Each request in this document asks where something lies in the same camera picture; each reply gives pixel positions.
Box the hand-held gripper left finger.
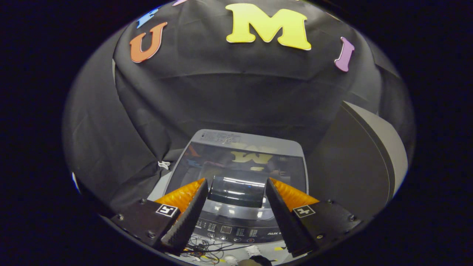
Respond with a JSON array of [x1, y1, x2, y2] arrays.
[[111, 178, 209, 255]]

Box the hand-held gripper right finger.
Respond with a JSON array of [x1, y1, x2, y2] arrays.
[[265, 177, 363, 257]]

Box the grey washing machine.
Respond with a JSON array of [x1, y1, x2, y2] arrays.
[[148, 129, 309, 246]]

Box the dark glass washing machine lid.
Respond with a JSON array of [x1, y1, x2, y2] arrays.
[[165, 141, 308, 209]]

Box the beige cabinet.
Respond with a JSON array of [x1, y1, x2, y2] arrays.
[[307, 100, 409, 218]]

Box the black backdrop cloth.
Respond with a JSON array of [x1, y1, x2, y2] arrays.
[[61, 0, 414, 215]]

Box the tangled floor cables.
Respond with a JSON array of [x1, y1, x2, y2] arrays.
[[183, 236, 252, 264]]

